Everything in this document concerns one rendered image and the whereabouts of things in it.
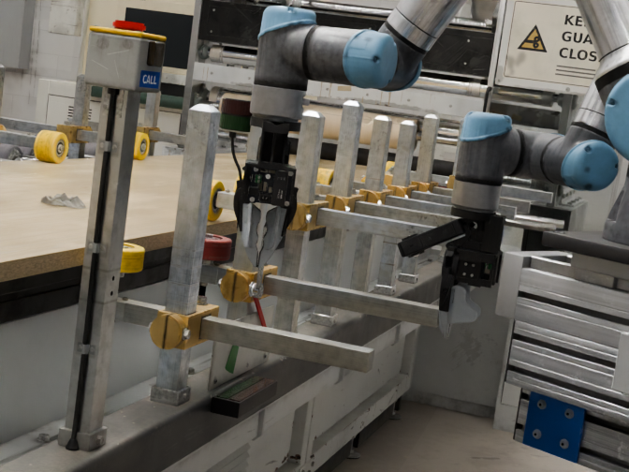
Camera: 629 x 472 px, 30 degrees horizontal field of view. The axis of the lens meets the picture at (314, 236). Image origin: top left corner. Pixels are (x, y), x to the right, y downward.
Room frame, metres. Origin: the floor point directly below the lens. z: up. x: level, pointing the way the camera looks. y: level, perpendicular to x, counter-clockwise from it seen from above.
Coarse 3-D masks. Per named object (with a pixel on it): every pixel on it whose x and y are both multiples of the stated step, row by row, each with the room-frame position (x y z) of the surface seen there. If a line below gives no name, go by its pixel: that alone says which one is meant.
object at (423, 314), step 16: (208, 272) 1.97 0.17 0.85; (224, 272) 1.96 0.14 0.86; (272, 288) 1.93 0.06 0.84; (288, 288) 1.93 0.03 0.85; (304, 288) 1.92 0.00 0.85; (320, 288) 1.91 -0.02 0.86; (336, 288) 1.91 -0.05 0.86; (320, 304) 1.91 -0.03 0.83; (336, 304) 1.90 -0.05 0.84; (352, 304) 1.89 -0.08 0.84; (368, 304) 1.89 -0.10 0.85; (384, 304) 1.88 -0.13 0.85; (400, 304) 1.87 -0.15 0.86; (416, 304) 1.86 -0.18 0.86; (416, 320) 1.86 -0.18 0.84; (432, 320) 1.85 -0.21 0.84
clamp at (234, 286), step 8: (232, 272) 1.88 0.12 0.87; (240, 272) 1.89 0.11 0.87; (248, 272) 1.90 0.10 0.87; (256, 272) 1.91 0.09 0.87; (264, 272) 1.94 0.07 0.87; (272, 272) 1.98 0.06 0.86; (224, 280) 1.89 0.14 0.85; (232, 280) 1.88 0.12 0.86; (240, 280) 1.88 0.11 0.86; (248, 280) 1.88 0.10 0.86; (224, 288) 1.89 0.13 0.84; (232, 288) 1.88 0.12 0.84; (240, 288) 1.88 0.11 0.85; (248, 288) 1.87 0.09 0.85; (224, 296) 1.89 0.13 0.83; (232, 296) 1.88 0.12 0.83; (240, 296) 1.88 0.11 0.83; (248, 296) 1.89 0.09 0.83; (264, 296) 1.95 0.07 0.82
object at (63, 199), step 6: (42, 198) 2.18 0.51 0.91; (48, 198) 2.18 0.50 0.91; (54, 198) 2.19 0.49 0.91; (60, 198) 2.19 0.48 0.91; (66, 198) 2.19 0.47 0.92; (72, 198) 2.18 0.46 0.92; (78, 198) 2.18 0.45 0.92; (54, 204) 2.16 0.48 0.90; (60, 204) 2.16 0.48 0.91; (66, 204) 2.17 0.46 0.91; (72, 204) 2.17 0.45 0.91; (78, 204) 2.17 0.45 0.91; (84, 204) 2.21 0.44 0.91
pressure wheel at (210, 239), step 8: (208, 240) 1.95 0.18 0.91; (216, 240) 1.96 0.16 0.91; (224, 240) 1.97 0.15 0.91; (208, 248) 1.95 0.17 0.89; (216, 248) 1.95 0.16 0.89; (224, 248) 1.96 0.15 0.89; (208, 256) 1.95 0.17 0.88; (216, 256) 1.95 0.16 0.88; (224, 256) 1.96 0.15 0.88; (208, 264) 1.98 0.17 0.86; (200, 288) 1.98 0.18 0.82
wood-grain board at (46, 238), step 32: (32, 160) 2.97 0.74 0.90; (64, 160) 3.09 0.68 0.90; (160, 160) 3.51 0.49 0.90; (224, 160) 3.86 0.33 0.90; (0, 192) 2.25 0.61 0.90; (32, 192) 2.32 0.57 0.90; (64, 192) 2.39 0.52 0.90; (160, 192) 2.64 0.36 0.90; (0, 224) 1.85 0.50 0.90; (32, 224) 1.90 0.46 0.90; (64, 224) 1.95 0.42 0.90; (128, 224) 2.05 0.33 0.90; (160, 224) 2.11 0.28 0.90; (224, 224) 2.27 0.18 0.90; (0, 256) 1.57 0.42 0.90; (32, 256) 1.61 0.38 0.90; (64, 256) 1.69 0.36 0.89
